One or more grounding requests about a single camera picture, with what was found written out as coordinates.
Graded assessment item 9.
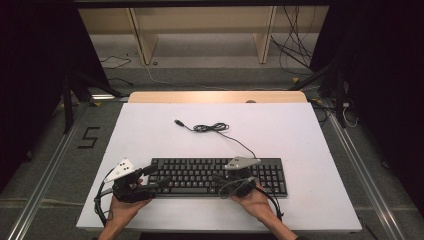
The hand-held gripper cable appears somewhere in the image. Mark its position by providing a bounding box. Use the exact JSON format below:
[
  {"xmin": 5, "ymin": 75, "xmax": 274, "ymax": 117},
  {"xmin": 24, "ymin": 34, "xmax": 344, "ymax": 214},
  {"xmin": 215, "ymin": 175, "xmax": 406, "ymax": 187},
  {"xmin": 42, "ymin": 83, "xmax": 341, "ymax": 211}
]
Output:
[
  {"xmin": 93, "ymin": 167, "xmax": 117, "ymax": 228},
  {"xmin": 218, "ymin": 178, "xmax": 285, "ymax": 222}
]

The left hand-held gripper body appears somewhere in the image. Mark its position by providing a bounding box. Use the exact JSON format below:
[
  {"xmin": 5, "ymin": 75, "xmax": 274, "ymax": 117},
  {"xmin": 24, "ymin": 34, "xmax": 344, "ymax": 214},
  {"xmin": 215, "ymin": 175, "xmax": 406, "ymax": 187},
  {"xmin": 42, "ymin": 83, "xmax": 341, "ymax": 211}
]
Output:
[{"xmin": 103, "ymin": 157, "xmax": 159, "ymax": 204}]

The left hand-held gripper cable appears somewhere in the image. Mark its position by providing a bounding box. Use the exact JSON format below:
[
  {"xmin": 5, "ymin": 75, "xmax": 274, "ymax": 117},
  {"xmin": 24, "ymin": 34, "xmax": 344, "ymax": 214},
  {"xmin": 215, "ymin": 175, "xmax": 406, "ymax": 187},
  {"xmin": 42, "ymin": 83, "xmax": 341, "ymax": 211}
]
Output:
[{"xmin": 93, "ymin": 167, "xmax": 117, "ymax": 228}]

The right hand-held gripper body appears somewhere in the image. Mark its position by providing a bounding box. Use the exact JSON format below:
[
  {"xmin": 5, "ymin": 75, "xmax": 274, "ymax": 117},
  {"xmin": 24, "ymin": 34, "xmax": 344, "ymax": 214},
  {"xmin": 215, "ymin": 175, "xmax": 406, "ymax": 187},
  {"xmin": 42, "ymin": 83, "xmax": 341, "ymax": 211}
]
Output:
[{"xmin": 218, "ymin": 155, "xmax": 262, "ymax": 200}]

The black metal stand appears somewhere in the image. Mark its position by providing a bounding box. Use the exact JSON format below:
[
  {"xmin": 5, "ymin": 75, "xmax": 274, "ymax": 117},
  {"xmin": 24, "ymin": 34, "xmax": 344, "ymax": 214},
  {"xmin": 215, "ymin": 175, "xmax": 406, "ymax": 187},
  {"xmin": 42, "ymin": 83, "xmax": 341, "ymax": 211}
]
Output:
[
  {"xmin": 60, "ymin": 70, "xmax": 125, "ymax": 135},
  {"xmin": 287, "ymin": 59, "xmax": 348, "ymax": 130}
]

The right hand-held gripper cable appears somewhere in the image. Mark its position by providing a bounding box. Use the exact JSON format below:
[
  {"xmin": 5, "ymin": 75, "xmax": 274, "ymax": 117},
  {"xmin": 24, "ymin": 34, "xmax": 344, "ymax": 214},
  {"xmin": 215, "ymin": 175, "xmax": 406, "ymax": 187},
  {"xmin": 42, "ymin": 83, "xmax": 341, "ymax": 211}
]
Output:
[{"xmin": 218, "ymin": 178, "xmax": 285, "ymax": 222}]

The short silver metal bar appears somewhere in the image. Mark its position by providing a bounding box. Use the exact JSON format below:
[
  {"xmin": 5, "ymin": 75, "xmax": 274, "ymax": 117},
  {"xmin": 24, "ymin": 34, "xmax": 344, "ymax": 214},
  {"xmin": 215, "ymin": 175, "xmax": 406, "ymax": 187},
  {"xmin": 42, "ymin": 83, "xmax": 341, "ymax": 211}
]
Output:
[{"xmin": 91, "ymin": 94, "xmax": 130, "ymax": 102}]

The wooden shelf unit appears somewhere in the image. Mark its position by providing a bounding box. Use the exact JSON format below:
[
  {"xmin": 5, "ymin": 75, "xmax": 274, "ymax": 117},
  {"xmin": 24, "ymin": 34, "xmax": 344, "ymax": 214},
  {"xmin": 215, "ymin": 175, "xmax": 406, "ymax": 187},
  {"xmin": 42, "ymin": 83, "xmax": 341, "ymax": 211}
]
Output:
[{"xmin": 77, "ymin": 5, "xmax": 330, "ymax": 66}]

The wooden table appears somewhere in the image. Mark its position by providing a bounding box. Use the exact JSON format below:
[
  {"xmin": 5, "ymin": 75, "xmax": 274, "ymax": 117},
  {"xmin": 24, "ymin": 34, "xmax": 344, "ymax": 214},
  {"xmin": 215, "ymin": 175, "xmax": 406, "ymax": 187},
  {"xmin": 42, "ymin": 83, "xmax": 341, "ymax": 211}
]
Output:
[{"xmin": 127, "ymin": 90, "xmax": 308, "ymax": 104}]

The person's right hand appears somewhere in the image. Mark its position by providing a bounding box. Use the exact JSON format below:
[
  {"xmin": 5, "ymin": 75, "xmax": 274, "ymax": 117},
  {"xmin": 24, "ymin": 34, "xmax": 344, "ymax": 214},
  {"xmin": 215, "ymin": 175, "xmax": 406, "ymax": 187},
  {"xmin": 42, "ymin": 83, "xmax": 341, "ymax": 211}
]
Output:
[{"xmin": 230, "ymin": 189, "xmax": 278, "ymax": 224}]

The black keyboard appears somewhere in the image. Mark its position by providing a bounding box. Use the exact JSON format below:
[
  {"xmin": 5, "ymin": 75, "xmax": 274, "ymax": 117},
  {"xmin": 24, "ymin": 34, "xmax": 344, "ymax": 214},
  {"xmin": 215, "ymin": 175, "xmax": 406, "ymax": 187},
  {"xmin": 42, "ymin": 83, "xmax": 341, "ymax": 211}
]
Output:
[{"xmin": 147, "ymin": 157, "xmax": 288, "ymax": 199}]

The aluminium floor rail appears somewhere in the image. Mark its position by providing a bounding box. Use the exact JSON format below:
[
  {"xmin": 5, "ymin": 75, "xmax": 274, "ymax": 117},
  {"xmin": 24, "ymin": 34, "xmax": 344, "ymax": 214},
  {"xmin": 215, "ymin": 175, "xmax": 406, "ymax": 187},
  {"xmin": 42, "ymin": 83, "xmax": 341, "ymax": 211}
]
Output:
[
  {"xmin": 5, "ymin": 101, "xmax": 88, "ymax": 240},
  {"xmin": 323, "ymin": 102, "xmax": 407, "ymax": 240}
]

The white table cover board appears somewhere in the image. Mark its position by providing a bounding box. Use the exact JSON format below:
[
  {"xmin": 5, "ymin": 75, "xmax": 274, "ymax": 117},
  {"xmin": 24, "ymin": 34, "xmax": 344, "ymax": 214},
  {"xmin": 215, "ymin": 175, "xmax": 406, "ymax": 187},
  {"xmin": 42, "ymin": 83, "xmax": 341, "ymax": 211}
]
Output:
[{"xmin": 75, "ymin": 102, "xmax": 363, "ymax": 233}]

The person's left hand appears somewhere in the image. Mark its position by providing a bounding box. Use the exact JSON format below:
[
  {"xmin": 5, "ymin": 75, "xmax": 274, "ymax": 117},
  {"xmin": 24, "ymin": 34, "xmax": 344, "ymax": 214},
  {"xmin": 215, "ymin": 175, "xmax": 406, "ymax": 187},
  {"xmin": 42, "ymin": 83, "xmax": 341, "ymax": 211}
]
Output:
[{"xmin": 107, "ymin": 179, "xmax": 153, "ymax": 232}]

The black keyboard cable with plug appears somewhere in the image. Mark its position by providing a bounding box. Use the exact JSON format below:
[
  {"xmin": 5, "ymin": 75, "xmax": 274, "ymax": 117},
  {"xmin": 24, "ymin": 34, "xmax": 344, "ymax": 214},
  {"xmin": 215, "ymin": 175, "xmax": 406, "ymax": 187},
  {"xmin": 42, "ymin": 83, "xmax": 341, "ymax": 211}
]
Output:
[{"xmin": 173, "ymin": 119, "xmax": 258, "ymax": 160}]

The white cable with plug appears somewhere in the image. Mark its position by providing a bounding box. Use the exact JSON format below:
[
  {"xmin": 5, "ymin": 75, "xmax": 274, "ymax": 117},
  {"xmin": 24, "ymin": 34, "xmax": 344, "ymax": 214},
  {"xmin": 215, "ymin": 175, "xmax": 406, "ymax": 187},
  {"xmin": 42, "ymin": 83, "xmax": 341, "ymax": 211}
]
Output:
[{"xmin": 341, "ymin": 101, "xmax": 360, "ymax": 129}]

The dark curtain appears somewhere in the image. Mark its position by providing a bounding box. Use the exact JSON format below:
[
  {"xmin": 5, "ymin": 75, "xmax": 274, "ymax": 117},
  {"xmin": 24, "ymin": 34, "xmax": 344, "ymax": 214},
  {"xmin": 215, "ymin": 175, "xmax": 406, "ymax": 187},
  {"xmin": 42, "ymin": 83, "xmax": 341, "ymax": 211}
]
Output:
[
  {"xmin": 309, "ymin": 0, "xmax": 424, "ymax": 218},
  {"xmin": 0, "ymin": 0, "xmax": 112, "ymax": 195}
]

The thin black floor cable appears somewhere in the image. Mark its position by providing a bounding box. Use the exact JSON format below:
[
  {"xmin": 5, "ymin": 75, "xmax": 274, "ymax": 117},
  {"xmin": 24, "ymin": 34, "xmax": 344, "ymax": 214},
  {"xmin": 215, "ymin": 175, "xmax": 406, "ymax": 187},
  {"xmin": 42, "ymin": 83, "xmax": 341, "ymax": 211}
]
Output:
[{"xmin": 99, "ymin": 54, "xmax": 133, "ymax": 70}]

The white floor cable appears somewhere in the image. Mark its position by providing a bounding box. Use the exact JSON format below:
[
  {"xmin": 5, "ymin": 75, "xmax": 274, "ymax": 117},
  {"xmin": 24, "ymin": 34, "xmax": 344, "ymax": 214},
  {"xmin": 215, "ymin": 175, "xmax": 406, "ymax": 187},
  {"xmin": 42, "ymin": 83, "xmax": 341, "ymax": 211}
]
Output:
[{"xmin": 143, "ymin": 63, "xmax": 232, "ymax": 92}]

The bundle of black floor cables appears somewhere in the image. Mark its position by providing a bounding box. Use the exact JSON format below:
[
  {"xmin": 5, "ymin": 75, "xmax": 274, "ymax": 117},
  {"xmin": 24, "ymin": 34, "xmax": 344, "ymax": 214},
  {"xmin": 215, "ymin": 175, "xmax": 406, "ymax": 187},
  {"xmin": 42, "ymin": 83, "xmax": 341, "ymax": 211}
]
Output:
[{"xmin": 269, "ymin": 5, "xmax": 317, "ymax": 76}]

